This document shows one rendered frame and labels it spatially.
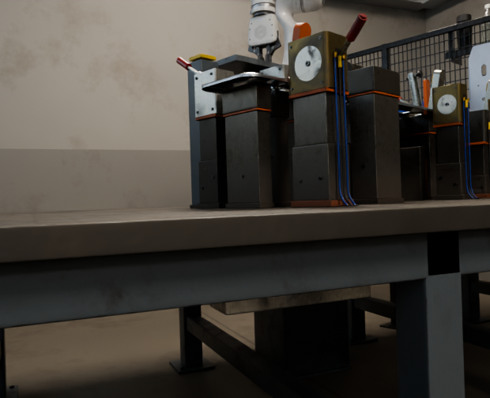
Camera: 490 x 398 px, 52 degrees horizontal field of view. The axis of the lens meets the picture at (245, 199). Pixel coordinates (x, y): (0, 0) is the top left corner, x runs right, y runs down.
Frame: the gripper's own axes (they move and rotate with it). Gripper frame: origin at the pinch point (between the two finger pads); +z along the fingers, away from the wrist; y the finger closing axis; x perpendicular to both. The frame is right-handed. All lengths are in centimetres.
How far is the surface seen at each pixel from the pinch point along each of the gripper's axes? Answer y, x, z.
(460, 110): 60, 7, 22
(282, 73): 14.8, -20.2, 10.1
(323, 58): 39, -56, 18
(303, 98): 33, -54, 25
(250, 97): 20, -52, 23
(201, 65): -7.4, -28.5, 6.3
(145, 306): 30, -105, 60
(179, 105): -142, 155, -24
